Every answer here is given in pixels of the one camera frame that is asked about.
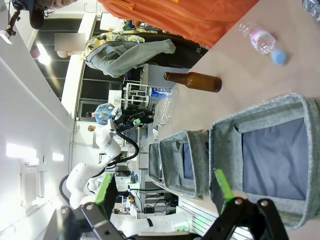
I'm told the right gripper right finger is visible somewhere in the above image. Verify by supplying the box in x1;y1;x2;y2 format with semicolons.
203;169;291;240

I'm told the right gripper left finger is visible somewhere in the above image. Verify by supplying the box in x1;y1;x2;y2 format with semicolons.
51;172;132;240

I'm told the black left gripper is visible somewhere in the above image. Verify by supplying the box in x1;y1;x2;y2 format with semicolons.
113;109;155;132

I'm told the large clear plastic bottle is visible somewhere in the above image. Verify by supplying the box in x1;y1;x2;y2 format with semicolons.
155;87;179;127

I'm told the blue Pocari drink can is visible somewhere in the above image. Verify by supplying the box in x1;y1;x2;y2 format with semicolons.
149;86;174;99

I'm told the brown glass beer bottle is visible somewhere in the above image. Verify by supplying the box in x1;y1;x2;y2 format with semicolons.
163;71;223;94

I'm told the small pink-label plastic bottle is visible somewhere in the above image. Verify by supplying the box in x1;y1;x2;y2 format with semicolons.
237;18;289;67

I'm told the dark patterned drink can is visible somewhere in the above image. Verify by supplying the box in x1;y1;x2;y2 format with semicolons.
301;0;320;19

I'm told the grey felt bottle basket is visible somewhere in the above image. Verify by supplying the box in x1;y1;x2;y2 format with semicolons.
147;142;164;183

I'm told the grey felt can basket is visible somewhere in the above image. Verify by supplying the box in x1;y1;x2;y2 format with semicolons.
208;92;320;231

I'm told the grey felt plastic basket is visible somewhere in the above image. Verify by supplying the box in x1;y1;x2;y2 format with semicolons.
159;129;211;200

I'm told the person in blue floral shirt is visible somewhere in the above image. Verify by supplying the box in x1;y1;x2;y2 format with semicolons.
86;103;120;125

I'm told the person in grey hoodie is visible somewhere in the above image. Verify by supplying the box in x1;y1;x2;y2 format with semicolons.
79;26;210;79

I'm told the person in orange hoodie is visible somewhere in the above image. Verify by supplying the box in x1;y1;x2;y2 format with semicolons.
29;0;261;50

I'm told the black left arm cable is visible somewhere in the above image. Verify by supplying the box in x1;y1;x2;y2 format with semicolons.
107;128;140;171

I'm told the white wire rack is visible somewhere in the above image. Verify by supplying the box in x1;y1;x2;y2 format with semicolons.
123;82;151;106

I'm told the white wall air unit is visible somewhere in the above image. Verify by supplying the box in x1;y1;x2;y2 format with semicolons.
19;159;49;209

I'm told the camera on black mount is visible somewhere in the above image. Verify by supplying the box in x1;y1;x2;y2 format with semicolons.
0;0;22;45

